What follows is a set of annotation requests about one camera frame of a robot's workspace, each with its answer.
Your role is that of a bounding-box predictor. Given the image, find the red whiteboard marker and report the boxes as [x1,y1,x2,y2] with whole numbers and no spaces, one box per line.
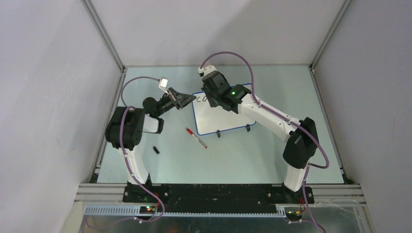
[186,128,207,149]

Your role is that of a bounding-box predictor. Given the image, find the blue framed whiteboard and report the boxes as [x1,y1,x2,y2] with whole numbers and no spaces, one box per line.
[191,91,256,135]

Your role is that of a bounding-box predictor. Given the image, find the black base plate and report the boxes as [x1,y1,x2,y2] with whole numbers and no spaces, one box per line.
[122,183,314,214]

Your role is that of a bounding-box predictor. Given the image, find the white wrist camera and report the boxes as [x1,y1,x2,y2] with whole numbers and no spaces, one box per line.
[158,77,168,94]
[197,66,217,77]

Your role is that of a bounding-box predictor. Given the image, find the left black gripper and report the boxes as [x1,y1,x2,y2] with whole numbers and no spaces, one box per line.
[156,87,196,117]

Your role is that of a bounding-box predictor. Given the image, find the aluminium frame rail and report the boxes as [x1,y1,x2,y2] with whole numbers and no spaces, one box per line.
[74,183,366,218]

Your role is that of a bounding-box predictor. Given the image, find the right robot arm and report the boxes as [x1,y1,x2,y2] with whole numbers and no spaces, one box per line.
[198,69,318,203]

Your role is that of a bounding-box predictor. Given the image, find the black marker cap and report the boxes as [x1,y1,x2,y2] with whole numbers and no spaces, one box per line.
[153,147,160,154]

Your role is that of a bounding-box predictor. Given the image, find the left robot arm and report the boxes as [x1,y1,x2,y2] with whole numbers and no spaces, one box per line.
[105,88,196,202]

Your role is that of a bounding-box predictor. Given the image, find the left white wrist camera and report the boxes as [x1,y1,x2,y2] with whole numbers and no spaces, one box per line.
[158,77,168,94]

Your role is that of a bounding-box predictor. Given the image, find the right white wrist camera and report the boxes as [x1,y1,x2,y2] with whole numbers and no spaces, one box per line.
[197,66,217,77]

